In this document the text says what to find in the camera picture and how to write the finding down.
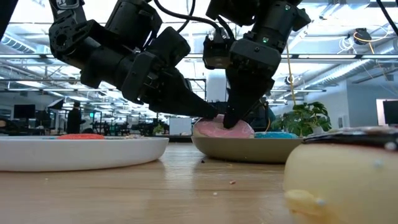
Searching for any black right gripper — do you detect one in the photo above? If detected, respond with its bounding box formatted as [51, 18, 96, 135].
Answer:
[223, 37, 283, 131]

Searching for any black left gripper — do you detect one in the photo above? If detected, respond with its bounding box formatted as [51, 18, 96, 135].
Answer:
[80, 26, 219, 119]

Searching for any pink frosted donut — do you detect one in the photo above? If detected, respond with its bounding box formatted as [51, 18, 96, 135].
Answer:
[192, 114, 256, 139]

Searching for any blue frosted drizzled donut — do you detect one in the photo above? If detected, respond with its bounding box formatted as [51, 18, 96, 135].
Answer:
[254, 131, 299, 140]

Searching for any small red frosted donut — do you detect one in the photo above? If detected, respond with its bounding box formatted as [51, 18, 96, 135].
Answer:
[56, 133, 106, 141]

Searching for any white board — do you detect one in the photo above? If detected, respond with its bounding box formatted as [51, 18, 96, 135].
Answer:
[169, 117, 193, 136]

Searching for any grey green round plate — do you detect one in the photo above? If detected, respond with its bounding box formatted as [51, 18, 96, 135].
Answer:
[190, 136, 305, 164]

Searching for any green potted plant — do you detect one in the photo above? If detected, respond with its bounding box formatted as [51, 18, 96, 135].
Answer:
[271, 101, 332, 138]

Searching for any white round plate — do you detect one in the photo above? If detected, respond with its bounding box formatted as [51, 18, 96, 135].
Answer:
[0, 135, 170, 173]

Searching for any chocolate frosted drizzled donut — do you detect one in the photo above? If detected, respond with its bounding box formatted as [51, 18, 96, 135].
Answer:
[282, 126, 398, 224]

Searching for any black background monitor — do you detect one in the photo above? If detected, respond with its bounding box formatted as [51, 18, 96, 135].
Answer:
[12, 104, 36, 120]

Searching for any yellow hanging cable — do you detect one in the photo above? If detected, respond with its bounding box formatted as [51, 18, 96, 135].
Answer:
[284, 43, 297, 106]

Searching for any black camera cable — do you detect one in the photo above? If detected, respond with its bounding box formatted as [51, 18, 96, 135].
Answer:
[153, 0, 237, 41]

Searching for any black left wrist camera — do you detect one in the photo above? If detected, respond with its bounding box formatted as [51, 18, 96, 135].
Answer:
[104, 0, 163, 52]

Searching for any black ceiling cable reel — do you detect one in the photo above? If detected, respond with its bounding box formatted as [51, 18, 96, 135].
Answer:
[352, 27, 373, 46]

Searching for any white framed wall monitor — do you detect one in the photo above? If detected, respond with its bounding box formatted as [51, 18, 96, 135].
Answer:
[376, 98, 398, 128]

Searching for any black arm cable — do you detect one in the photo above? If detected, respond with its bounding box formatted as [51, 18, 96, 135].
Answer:
[375, 0, 398, 35]

